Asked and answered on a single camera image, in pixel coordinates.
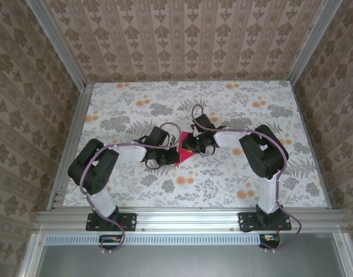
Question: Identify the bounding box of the pink square paper sheet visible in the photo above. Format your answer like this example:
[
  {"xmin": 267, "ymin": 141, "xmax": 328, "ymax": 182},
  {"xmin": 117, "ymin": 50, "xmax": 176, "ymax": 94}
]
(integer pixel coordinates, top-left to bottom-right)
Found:
[{"xmin": 175, "ymin": 131, "xmax": 196, "ymax": 167}]

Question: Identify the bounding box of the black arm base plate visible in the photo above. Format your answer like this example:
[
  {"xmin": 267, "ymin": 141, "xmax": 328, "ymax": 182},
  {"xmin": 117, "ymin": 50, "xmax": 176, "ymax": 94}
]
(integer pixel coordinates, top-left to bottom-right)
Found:
[
  {"xmin": 238, "ymin": 212, "xmax": 292, "ymax": 231},
  {"xmin": 86, "ymin": 212, "xmax": 137, "ymax": 231}
]

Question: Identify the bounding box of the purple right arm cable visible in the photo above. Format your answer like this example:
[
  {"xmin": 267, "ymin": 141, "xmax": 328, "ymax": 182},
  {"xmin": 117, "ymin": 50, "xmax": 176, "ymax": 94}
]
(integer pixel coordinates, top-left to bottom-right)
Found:
[{"xmin": 191, "ymin": 103, "xmax": 303, "ymax": 254}]

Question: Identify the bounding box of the wide aluminium cross rail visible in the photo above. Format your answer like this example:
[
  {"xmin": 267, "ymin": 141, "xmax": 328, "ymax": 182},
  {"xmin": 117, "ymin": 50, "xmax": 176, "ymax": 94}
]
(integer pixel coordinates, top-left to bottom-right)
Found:
[{"xmin": 34, "ymin": 209, "xmax": 349, "ymax": 231}]

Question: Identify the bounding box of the aluminium lower frame rail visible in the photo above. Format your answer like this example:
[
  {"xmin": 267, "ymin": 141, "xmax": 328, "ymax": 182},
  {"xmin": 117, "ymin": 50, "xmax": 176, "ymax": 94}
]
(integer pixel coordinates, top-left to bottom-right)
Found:
[
  {"xmin": 17, "ymin": 232, "xmax": 47, "ymax": 277},
  {"xmin": 332, "ymin": 232, "xmax": 353, "ymax": 277}
]

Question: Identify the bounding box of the grey metal panel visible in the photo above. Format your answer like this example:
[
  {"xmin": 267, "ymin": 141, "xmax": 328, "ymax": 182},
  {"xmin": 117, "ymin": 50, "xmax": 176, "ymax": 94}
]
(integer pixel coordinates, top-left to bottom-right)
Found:
[{"xmin": 34, "ymin": 244, "xmax": 349, "ymax": 277}]

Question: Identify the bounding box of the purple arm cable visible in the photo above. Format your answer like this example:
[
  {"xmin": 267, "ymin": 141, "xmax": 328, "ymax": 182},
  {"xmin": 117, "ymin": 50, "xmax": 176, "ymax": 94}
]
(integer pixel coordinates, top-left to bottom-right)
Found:
[
  {"xmin": 191, "ymin": 103, "xmax": 303, "ymax": 254},
  {"xmin": 80, "ymin": 122, "xmax": 182, "ymax": 254}
]

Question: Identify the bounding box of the black cable connector board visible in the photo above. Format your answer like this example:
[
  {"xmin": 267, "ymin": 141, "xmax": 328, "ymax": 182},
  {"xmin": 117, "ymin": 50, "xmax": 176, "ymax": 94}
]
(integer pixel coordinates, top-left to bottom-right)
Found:
[
  {"xmin": 259, "ymin": 233, "xmax": 281, "ymax": 249},
  {"xmin": 99, "ymin": 235, "xmax": 122, "ymax": 250}
]

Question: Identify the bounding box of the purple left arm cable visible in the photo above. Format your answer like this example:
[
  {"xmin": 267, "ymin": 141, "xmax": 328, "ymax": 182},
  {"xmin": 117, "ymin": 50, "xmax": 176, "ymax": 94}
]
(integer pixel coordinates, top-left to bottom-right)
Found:
[{"xmin": 80, "ymin": 122, "xmax": 182, "ymax": 254}]

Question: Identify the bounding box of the aluminium table side rail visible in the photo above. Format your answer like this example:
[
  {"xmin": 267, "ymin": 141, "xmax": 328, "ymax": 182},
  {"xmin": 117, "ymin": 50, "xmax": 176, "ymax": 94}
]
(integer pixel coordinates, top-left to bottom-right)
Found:
[{"xmin": 46, "ymin": 83, "xmax": 95, "ymax": 211}]

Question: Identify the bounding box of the aluminium frame post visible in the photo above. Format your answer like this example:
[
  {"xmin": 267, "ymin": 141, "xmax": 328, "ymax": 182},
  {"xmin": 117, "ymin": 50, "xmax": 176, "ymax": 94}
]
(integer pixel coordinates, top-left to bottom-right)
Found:
[
  {"xmin": 25, "ymin": 0, "xmax": 87, "ymax": 91},
  {"xmin": 286, "ymin": 0, "xmax": 338, "ymax": 84}
]

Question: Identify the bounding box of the grey slotted cable duct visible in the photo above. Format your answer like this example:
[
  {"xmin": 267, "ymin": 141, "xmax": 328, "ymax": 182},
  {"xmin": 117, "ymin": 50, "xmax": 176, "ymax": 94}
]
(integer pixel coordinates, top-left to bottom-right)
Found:
[{"xmin": 44, "ymin": 234, "xmax": 259, "ymax": 246}]

